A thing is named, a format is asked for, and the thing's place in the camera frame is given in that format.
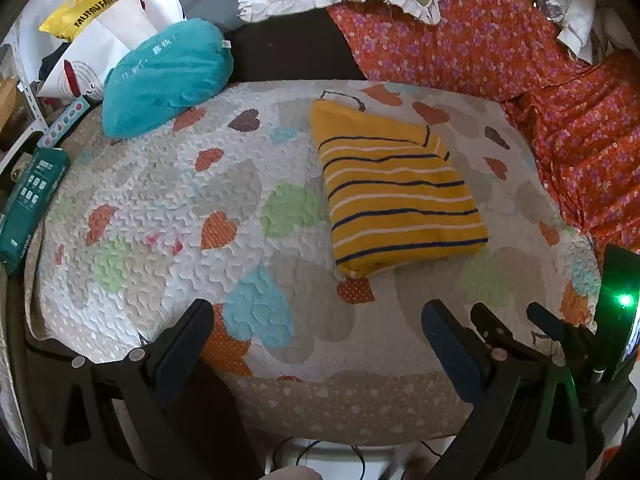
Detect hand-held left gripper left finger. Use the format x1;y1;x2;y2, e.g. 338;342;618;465
50;299;266;480

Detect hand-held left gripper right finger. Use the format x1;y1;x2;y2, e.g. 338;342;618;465
421;299;590;480

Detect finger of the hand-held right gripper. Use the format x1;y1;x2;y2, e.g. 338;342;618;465
470;302;550;357
526;302;597;377

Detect yellow striped sweater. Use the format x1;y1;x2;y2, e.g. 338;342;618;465
310;99;490;278

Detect heart-printed quilt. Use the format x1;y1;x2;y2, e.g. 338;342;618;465
22;80;601;448

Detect green cardboard box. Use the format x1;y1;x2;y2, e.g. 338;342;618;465
0;147;71;273

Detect slim box with round pictures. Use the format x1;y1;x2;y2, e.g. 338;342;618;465
37;95;91;150

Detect teal plush pillow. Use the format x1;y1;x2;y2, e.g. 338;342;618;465
101;17;235;140

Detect orange floral cloth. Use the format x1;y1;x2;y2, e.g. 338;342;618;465
327;0;640;256

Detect white metal rack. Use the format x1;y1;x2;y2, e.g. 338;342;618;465
0;45;51;161

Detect brown cardboard box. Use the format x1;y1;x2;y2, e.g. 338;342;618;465
0;77;23;113

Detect white crumpled cloth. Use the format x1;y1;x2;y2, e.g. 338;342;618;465
556;0;599;61

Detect white paper bag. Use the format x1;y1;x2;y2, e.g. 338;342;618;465
37;0;161;101

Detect yellow plastic bag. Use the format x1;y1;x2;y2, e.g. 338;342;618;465
39;0;126;43

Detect black cable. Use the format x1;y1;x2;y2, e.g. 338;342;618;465
272;436;451;480

